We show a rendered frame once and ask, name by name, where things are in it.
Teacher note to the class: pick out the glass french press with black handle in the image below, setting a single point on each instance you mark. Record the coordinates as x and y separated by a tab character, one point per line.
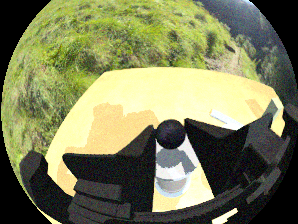
175	161

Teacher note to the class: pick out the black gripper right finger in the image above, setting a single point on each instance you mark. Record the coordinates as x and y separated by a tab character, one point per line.
221	150

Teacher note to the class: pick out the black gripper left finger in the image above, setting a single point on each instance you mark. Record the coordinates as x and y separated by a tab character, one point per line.
132	167

